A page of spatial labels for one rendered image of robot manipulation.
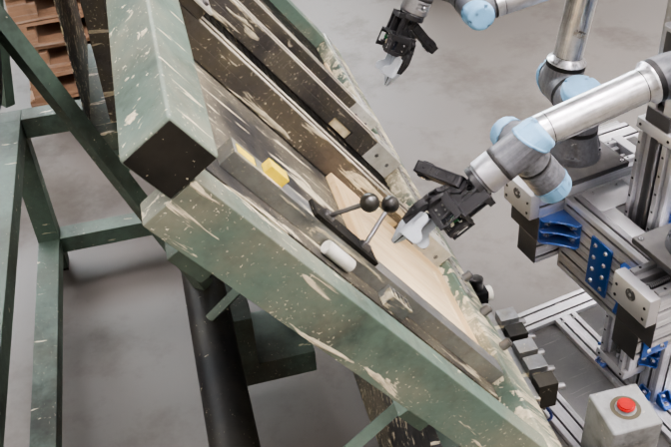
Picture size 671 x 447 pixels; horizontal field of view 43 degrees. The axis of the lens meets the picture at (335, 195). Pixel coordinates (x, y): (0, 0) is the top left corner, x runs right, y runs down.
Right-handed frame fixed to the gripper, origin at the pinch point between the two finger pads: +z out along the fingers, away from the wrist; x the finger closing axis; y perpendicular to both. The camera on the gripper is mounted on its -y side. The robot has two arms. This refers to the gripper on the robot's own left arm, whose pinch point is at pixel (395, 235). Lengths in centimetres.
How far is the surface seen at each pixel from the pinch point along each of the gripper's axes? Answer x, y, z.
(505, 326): 80, 0, 6
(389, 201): 1.0, -7.7, -2.6
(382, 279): 7.7, 2.0, 9.2
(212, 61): -18, -52, 9
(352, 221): 15.8, -18.7, 10.2
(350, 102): 80, -94, 6
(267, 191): -25.5, -10.1, 10.1
